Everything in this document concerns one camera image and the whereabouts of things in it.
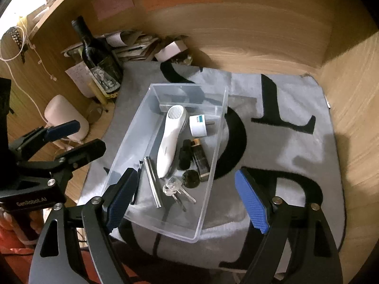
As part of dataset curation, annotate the small trinket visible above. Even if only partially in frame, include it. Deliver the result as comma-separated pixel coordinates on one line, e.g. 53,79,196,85
175,53,194,66

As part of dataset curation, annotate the clear plastic storage box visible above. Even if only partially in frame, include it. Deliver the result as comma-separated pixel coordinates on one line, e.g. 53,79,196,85
104,83,229,243

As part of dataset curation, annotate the studded black strap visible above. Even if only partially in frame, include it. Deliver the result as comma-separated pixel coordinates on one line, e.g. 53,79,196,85
1,27,23,51

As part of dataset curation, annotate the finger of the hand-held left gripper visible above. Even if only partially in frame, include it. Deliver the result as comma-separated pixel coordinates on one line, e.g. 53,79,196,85
18,139,106,190
9,120,81,160

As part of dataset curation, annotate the black and gold lighter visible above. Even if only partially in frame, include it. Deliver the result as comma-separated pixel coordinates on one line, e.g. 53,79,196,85
191,138,211,182

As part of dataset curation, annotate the grey mat with black letters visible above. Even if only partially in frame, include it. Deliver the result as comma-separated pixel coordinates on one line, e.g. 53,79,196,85
77,61,347,275

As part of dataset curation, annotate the dark wine bottle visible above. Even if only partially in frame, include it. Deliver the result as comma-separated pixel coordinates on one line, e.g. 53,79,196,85
71,16,123,101

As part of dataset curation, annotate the small white cardboard box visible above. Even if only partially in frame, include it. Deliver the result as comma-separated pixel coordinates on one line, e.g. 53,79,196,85
154,41,188,62

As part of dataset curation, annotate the pile of papers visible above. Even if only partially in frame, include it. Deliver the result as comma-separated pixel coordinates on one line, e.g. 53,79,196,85
61,30,162,62

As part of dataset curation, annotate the silver metal tube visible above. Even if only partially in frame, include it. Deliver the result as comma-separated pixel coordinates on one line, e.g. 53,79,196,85
144,156,163,208

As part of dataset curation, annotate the white cylindrical device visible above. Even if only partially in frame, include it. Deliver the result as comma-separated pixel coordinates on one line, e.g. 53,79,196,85
44,95,89,142

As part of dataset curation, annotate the white plug adapter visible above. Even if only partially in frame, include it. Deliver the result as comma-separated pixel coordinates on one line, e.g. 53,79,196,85
189,114,216,138

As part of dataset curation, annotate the white handwritten note paper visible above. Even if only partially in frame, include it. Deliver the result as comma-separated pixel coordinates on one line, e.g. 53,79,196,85
65,62,95,98

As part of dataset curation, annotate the bunch of keys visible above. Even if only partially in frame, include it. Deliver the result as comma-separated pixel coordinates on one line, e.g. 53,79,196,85
162,177,196,212

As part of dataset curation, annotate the white handheld massager device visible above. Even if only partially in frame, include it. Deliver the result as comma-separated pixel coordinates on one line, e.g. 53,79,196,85
156,105,188,178

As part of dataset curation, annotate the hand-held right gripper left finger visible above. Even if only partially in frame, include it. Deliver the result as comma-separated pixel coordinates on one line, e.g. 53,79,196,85
30,167,140,284

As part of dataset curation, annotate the small black bottle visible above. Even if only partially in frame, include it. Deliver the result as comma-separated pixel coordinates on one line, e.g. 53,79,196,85
178,139,192,170

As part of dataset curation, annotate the yellow tube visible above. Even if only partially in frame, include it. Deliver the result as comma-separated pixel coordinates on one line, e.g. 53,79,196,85
87,81,108,105

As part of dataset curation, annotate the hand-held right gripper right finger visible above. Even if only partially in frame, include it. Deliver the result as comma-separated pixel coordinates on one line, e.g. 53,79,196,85
235,167,344,284

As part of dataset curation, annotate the pink sticky note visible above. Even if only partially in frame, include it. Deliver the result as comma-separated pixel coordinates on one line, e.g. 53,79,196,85
91,0,135,21

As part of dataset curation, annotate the white cable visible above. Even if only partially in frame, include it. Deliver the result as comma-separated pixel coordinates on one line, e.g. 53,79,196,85
0,25,74,151

